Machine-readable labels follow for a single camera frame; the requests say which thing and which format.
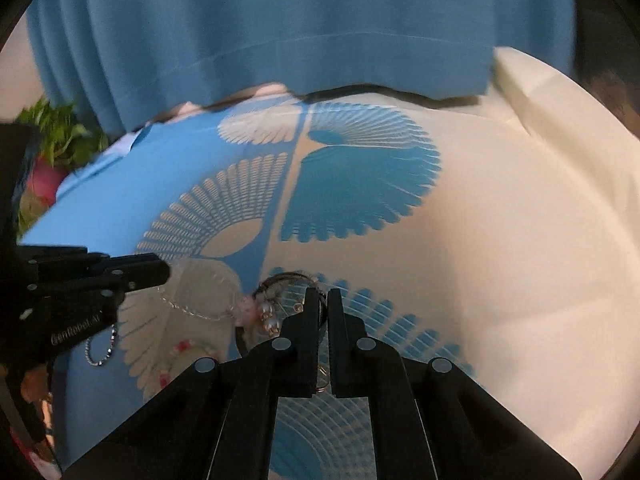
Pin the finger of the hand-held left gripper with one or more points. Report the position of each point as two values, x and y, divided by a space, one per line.
100 294
135 270

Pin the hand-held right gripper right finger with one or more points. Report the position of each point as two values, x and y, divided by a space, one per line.
345 345

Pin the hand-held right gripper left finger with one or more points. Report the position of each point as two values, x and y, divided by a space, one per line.
305 340

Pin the blue cream patterned tablecloth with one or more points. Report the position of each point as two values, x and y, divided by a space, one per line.
450 285

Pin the red flower pot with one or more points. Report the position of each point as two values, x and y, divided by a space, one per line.
45 182

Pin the colourful printed cloth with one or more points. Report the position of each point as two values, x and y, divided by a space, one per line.
30 457

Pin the green leafy houseplant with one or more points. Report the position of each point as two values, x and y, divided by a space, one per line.
60 130

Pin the blue curtain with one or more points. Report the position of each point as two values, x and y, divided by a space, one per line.
300 20

